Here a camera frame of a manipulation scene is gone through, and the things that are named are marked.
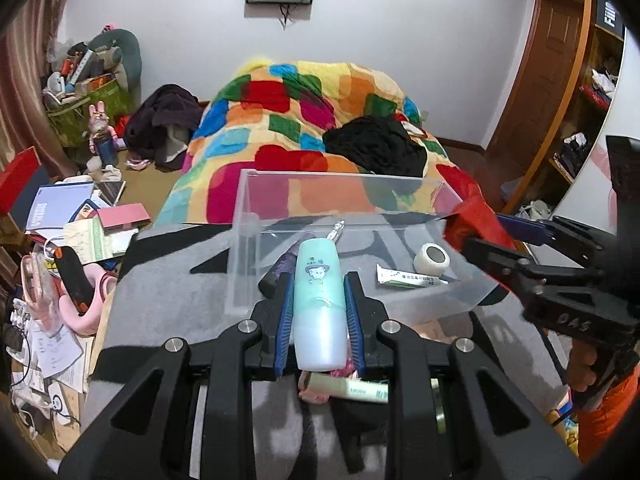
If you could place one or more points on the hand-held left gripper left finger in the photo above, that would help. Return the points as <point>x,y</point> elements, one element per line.
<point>284,325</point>

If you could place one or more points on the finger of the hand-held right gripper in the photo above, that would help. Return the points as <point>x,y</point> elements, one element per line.
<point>522,229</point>
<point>500,260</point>

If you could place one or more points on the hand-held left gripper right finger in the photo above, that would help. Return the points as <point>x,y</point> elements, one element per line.
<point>355,330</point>

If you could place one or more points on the light teal plastic bottle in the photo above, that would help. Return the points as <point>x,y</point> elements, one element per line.
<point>320,310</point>

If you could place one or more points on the red packet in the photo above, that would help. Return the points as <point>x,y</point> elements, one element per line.
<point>475,230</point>

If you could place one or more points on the clear plastic box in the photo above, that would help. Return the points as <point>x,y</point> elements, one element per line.
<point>247,240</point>

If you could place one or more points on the person's right forearm orange sleeve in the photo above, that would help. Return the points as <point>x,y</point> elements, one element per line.
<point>612,410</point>

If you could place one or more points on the person's right hand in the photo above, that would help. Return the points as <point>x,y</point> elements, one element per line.
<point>581,367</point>

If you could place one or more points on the dark purple tube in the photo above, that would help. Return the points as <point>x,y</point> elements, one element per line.
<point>280,270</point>

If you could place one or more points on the white green tube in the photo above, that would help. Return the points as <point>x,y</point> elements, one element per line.
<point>350,389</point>

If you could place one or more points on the white ointment tube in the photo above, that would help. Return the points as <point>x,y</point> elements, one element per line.
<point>405,277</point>

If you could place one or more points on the white tape roll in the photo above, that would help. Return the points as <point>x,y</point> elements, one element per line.
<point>422,260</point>

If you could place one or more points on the grey black patterned mat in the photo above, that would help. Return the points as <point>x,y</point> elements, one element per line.
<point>175,310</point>

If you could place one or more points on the wooden wardrobe shelf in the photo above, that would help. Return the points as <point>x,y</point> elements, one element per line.
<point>595,90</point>

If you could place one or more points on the black cloth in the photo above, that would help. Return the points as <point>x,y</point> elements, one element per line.
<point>375,145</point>

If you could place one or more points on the wooden door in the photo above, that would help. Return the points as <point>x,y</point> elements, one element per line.
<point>545,60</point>

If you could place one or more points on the pink tape dispenser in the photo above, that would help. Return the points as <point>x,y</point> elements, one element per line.
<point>95,321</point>

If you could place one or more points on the pink box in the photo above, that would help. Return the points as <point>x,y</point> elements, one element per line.
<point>122,215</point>

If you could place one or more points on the colourful patchwork blanket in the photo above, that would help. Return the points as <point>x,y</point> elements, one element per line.
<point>280,125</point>

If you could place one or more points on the green patterned paper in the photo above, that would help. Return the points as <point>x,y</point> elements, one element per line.
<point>92,242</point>

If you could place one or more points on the black orange device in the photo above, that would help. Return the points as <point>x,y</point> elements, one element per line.
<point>75,280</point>

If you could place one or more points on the pile of white papers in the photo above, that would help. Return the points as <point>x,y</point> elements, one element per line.
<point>50,355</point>

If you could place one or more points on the pink clear pouch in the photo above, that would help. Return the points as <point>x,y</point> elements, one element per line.
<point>42,290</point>

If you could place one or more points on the dark clothes pile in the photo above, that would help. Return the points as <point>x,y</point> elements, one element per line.
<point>165,110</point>

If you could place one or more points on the white blue book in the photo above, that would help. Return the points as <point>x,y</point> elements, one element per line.
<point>55,205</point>

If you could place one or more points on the pink rabbit toy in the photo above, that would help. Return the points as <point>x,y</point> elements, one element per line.
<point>102,132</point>

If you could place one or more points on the dark blue box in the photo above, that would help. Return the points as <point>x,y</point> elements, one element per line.
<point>31,202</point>

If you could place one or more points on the green basket of clutter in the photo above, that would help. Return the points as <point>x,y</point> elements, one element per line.
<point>75,120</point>

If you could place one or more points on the red box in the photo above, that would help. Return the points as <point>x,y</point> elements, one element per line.
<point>17,180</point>

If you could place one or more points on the grey neck pillow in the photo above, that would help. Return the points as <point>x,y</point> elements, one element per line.
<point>131,60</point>

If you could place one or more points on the striped brown curtain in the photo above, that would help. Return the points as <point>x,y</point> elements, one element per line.
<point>25,75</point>

